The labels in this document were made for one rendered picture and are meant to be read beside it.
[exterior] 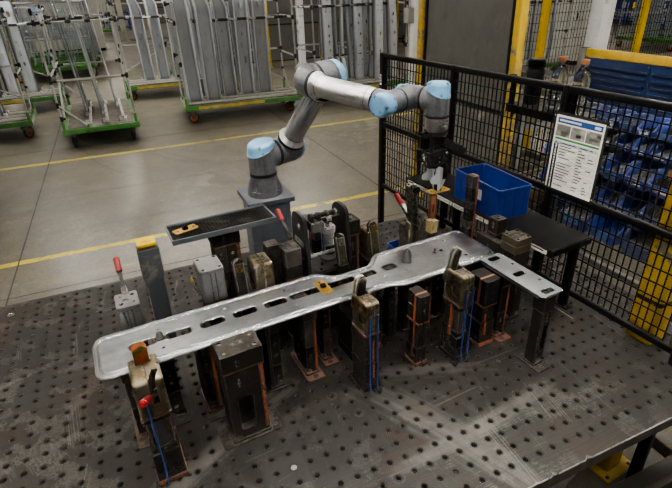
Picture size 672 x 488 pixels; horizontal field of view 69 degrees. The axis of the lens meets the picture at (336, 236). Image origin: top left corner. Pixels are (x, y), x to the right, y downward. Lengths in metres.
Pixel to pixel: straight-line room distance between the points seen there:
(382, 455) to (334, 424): 0.18
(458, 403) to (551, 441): 0.28
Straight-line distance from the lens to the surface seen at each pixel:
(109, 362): 1.50
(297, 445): 1.55
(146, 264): 1.74
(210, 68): 8.42
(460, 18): 4.12
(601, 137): 1.96
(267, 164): 2.06
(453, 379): 1.77
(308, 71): 1.78
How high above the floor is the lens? 1.90
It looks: 27 degrees down
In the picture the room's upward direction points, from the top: 2 degrees counter-clockwise
